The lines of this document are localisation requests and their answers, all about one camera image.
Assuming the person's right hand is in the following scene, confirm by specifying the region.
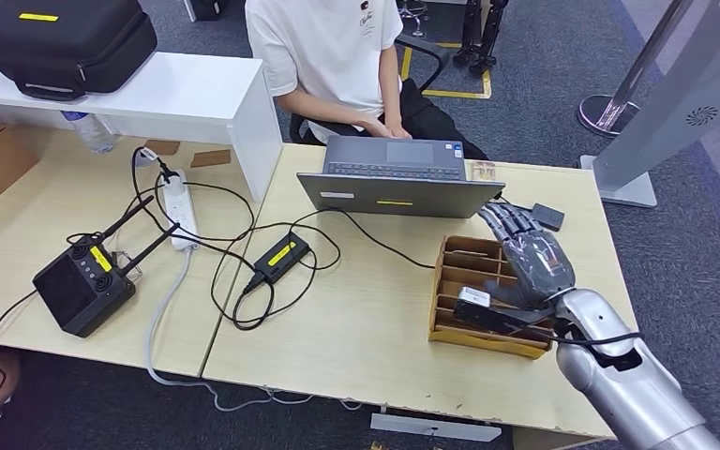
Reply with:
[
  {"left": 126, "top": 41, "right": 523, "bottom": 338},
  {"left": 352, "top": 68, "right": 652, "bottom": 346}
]
[{"left": 356, "top": 116, "right": 392, "bottom": 139}]

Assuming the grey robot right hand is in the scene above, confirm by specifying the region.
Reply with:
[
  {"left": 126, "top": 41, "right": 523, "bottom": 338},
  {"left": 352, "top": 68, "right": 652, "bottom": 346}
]
[{"left": 477, "top": 202, "right": 578, "bottom": 310}]

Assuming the small black box device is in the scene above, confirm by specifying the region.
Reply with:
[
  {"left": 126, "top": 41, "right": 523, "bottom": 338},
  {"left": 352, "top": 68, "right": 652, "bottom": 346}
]
[{"left": 531, "top": 202, "right": 566, "bottom": 233}]

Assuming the grey laptop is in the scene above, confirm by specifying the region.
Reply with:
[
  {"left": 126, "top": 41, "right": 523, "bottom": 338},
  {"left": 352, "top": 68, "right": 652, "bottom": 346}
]
[{"left": 296, "top": 135, "right": 507, "bottom": 219}]

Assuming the wooden slotted organizer box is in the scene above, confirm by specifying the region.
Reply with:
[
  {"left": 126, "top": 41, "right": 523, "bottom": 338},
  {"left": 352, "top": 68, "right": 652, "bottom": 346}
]
[{"left": 427, "top": 234, "right": 555, "bottom": 362}]

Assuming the black office chair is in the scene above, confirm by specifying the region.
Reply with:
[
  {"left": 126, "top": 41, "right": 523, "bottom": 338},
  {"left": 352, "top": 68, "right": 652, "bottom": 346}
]
[{"left": 288, "top": 34, "right": 451, "bottom": 145}]

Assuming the chrome chair base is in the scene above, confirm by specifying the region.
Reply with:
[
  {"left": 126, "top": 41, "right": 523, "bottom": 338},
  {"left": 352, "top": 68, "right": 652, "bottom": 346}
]
[{"left": 397, "top": 0, "right": 430, "bottom": 38}]

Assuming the black adapter with yellow label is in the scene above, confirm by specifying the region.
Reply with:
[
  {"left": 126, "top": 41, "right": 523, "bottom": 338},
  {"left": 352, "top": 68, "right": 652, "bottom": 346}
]
[{"left": 252, "top": 231, "right": 311, "bottom": 286}]

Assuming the small brown cardboard piece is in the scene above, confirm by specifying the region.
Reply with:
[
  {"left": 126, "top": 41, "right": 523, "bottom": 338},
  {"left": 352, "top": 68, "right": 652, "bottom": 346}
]
[
  {"left": 142, "top": 139, "right": 181, "bottom": 157},
  {"left": 189, "top": 148, "right": 232, "bottom": 169}
]

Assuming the white flat bar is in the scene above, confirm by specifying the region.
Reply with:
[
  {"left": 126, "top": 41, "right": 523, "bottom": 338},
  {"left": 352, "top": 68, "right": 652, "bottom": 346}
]
[{"left": 370, "top": 412, "right": 503, "bottom": 443}]

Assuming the black box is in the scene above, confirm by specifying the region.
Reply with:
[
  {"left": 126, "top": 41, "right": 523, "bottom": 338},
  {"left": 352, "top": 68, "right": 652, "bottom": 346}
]
[{"left": 188, "top": 0, "right": 231, "bottom": 22}]

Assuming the grey kiosk with spiral logo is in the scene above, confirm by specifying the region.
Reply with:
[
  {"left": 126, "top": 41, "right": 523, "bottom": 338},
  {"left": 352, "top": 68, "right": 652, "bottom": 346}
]
[{"left": 578, "top": 0, "right": 720, "bottom": 209}]

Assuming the white desk shelf riser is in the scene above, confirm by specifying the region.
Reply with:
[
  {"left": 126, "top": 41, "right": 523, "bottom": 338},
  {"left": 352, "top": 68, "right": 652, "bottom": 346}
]
[{"left": 0, "top": 37, "right": 283, "bottom": 203}]

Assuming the white power strip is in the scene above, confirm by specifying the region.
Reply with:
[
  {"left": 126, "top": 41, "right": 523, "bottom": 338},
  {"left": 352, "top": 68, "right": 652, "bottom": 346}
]
[{"left": 159, "top": 171, "right": 201, "bottom": 253}]

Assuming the clear water bottle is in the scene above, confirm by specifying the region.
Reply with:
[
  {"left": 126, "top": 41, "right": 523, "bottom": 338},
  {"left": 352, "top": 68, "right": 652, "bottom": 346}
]
[{"left": 60, "top": 110, "right": 117, "bottom": 156}]

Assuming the black carry case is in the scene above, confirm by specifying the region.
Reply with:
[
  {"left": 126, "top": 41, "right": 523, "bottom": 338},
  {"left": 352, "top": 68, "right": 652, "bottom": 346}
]
[{"left": 0, "top": 0, "right": 158, "bottom": 102}]

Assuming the black transmitter with antennas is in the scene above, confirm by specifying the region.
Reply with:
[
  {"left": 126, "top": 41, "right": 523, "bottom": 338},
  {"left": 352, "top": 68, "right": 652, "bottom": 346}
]
[{"left": 32, "top": 195, "right": 181, "bottom": 339}]

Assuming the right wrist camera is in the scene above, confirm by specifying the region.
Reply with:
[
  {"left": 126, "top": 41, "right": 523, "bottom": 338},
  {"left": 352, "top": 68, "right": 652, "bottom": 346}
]
[{"left": 453, "top": 285, "right": 557, "bottom": 339}]

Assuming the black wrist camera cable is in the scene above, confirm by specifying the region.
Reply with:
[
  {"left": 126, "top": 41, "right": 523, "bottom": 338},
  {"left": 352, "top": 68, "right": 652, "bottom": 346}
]
[{"left": 533, "top": 327, "right": 646, "bottom": 348}]

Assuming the black laptop charger cable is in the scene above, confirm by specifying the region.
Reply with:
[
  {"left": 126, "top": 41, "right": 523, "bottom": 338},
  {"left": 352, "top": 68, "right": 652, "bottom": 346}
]
[{"left": 269, "top": 207, "right": 439, "bottom": 312}]

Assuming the chrome stanchion post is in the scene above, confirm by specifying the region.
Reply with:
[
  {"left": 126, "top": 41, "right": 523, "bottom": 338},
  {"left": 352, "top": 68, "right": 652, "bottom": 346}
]
[{"left": 577, "top": 0, "right": 697, "bottom": 139}]

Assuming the black mains cable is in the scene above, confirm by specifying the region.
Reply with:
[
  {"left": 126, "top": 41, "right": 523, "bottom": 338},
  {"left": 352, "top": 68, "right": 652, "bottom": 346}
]
[{"left": 129, "top": 146, "right": 278, "bottom": 332}]

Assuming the grey power strip cable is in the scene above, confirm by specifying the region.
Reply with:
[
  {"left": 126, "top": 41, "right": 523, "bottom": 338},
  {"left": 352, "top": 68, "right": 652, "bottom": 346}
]
[{"left": 143, "top": 247, "right": 365, "bottom": 413}]

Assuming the thin black transmitter cable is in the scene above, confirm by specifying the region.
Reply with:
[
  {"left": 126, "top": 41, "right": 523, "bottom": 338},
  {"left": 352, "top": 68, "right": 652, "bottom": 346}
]
[{"left": 0, "top": 288, "right": 41, "bottom": 405}]

